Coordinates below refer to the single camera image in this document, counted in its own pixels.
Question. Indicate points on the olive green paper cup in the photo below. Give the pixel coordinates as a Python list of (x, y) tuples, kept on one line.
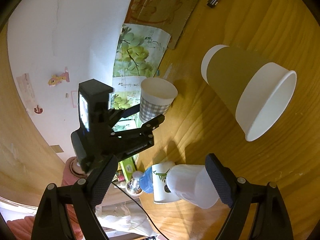
[(255, 91)]

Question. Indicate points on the white paper cup leaf print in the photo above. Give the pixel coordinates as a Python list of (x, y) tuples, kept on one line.
[(161, 192)]

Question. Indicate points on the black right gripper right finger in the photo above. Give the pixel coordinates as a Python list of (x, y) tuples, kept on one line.
[(271, 219)]

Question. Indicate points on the translucent white plastic cup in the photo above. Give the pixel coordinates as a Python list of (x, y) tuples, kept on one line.
[(193, 184)]

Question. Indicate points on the grape print paper sheet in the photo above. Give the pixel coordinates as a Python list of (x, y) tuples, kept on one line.
[(139, 53)]

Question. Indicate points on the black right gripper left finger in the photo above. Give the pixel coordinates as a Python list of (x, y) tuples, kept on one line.
[(52, 222)]

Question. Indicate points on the grey checkered paper cup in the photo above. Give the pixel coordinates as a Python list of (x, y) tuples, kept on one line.
[(156, 97)]

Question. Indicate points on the green tissue box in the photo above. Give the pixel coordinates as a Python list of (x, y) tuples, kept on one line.
[(128, 167)]

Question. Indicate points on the yellow fish wall sticker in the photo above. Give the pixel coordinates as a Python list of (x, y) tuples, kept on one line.
[(58, 79)]

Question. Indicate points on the red wall sticker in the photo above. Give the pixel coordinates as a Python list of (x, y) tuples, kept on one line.
[(38, 110)]

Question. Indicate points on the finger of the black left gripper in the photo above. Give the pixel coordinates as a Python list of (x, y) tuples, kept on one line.
[(125, 144), (114, 115)]

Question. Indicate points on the brown cardboard sheet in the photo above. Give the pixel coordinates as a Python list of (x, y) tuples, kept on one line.
[(169, 15)]

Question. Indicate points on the pink wall note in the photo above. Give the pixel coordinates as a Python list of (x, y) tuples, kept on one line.
[(74, 97)]

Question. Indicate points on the blue plastic cup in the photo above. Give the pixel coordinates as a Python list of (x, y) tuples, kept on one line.
[(146, 182)]

